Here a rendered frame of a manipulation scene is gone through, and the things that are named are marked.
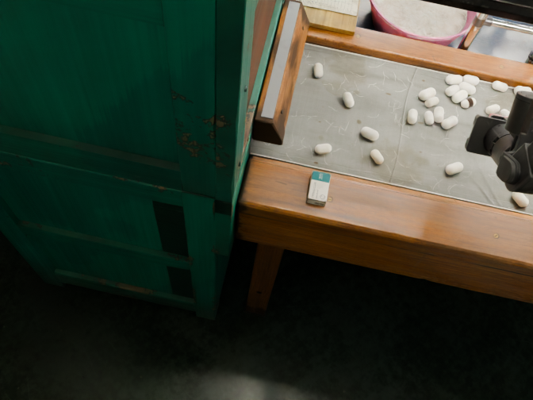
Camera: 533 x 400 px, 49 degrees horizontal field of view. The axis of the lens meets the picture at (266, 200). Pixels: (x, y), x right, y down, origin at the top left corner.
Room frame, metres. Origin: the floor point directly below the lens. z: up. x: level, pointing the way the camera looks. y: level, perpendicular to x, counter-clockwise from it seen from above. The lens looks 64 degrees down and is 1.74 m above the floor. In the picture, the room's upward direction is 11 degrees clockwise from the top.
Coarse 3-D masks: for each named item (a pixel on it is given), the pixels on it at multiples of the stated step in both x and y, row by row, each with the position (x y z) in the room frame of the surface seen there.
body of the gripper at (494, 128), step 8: (480, 120) 0.61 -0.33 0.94; (488, 120) 0.61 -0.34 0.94; (496, 120) 0.61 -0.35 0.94; (480, 128) 0.60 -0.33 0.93; (488, 128) 0.60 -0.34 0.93; (496, 128) 0.59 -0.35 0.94; (472, 136) 0.59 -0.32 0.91; (480, 136) 0.59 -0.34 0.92; (488, 136) 0.58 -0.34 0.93; (496, 136) 0.57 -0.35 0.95; (472, 144) 0.58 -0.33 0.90; (480, 144) 0.58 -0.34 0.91; (488, 144) 0.56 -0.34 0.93; (472, 152) 0.57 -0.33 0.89; (480, 152) 0.57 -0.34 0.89; (488, 152) 0.57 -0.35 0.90
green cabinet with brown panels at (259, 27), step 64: (0, 0) 0.44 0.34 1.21; (64, 0) 0.43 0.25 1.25; (128, 0) 0.42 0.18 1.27; (192, 0) 0.42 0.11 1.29; (256, 0) 0.50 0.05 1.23; (0, 64) 0.44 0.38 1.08; (64, 64) 0.44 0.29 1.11; (128, 64) 0.44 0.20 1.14; (192, 64) 0.42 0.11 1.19; (256, 64) 0.65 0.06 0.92; (0, 128) 0.44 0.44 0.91; (64, 128) 0.44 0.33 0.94; (128, 128) 0.44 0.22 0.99; (192, 128) 0.42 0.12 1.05; (192, 192) 0.42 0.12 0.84
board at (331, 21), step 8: (312, 8) 0.94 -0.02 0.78; (312, 16) 0.92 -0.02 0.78; (320, 16) 0.92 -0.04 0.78; (328, 16) 0.92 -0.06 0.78; (336, 16) 0.93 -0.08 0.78; (344, 16) 0.93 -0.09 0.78; (352, 16) 0.94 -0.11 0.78; (312, 24) 0.90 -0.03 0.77; (320, 24) 0.90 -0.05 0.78; (328, 24) 0.90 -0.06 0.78; (336, 24) 0.91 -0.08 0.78; (344, 24) 0.91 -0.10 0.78; (352, 24) 0.91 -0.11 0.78; (344, 32) 0.89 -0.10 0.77; (352, 32) 0.89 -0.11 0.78
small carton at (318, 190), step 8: (312, 176) 0.53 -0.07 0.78; (320, 176) 0.53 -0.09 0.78; (328, 176) 0.53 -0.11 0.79; (312, 184) 0.51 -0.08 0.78; (320, 184) 0.51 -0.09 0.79; (328, 184) 0.52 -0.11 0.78; (312, 192) 0.49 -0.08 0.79; (320, 192) 0.50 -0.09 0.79; (312, 200) 0.48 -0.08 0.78; (320, 200) 0.48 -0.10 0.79
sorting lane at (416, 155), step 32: (352, 64) 0.84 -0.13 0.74; (384, 64) 0.85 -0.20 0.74; (320, 96) 0.74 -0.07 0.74; (352, 96) 0.76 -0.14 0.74; (384, 96) 0.77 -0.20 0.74; (416, 96) 0.79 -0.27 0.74; (448, 96) 0.80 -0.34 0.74; (480, 96) 0.82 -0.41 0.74; (512, 96) 0.83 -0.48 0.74; (288, 128) 0.65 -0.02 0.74; (320, 128) 0.66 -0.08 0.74; (352, 128) 0.68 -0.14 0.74; (384, 128) 0.69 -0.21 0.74; (416, 128) 0.71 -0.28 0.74; (288, 160) 0.57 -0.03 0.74; (320, 160) 0.59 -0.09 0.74; (352, 160) 0.60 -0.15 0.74; (384, 160) 0.62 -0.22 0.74; (416, 160) 0.63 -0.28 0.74; (448, 160) 0.64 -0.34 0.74; (480, 160) 0.66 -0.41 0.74; (448, 192) 0.57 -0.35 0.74; (480, 192) 0.58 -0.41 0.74
